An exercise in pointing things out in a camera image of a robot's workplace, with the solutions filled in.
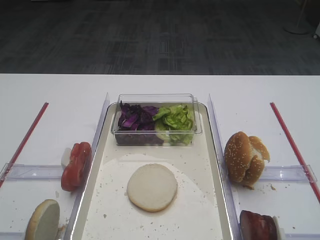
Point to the right red strip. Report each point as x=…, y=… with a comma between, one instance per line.
x=292, y=145

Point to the clear lower right rail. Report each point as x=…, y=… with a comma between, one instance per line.
x=300, y=236

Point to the white patty holder block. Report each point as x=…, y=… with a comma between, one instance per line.
x=280, y=231

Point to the green lettuce pile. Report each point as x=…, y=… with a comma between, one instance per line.
x=173, y=121

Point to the metal baking tray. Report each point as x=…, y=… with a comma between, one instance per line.
x=197, y=212

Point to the clear right cross rail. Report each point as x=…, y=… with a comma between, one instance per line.
x=294, y=174

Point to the clear left long divider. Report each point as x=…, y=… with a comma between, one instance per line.
x=97, y=135

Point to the left red strip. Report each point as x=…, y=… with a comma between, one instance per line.
x=25, y=140

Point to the sesame bun tops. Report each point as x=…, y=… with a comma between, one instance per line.
x=245, y=158

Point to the purple cabbage shreds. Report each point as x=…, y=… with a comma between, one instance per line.
x=136, y=117

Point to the clear plastic salad container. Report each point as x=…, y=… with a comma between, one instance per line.
x=149, y=138

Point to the red tomato slices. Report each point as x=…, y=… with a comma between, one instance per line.
x=73, y=173

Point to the clear right long divider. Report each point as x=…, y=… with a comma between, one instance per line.
x=234, y=229

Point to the upright bun half left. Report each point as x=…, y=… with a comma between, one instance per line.
x=44, y=222

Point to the red strip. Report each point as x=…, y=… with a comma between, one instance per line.
x=292, y=145
x=25, y=140

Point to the white tomato holder block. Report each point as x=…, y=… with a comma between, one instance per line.
x=65, y=159

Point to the clear left cross rail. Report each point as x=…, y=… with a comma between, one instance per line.
x=24, y=172

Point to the clear lower left rail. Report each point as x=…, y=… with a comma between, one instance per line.
x=12, y=236

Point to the clear long divider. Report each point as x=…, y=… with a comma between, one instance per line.
x=97, y=135
x=234, y=229

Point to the bottom bun slice on tray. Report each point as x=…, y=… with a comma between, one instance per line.
x=152, y=187

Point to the clear cross rail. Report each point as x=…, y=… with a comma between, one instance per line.
x=294, y=174
x=24, y=172

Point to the dark meat patties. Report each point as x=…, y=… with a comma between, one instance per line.
x=255, y=226

